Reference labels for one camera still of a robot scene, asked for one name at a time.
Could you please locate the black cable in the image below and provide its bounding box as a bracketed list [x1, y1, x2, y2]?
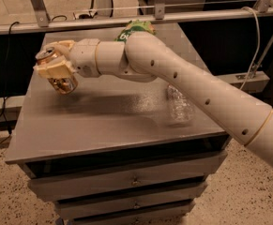
[0, 21, 21, 152]

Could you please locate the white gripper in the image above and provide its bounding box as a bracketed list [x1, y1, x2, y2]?
[34, 38, 100, 79]

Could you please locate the orange soda can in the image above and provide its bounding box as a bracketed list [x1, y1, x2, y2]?
[34, 46, 78, 95]

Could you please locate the clear plastic water bottle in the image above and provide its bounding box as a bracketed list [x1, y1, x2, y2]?
[167, 84, 195, 124]

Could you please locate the grey metal railing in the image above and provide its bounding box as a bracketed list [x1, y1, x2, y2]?
[0, 0, 273, 37]

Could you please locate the green snack bag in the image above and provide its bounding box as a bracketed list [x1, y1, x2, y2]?
[115, 20, 156, 42]

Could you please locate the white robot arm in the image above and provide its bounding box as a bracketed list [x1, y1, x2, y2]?
[34, 31, 273, 168]

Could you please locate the white cable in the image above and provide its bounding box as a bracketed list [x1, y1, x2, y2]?
[238, 6, 262, 91]

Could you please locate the power strip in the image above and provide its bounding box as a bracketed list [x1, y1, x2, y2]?
[73, 11, 98, 20]

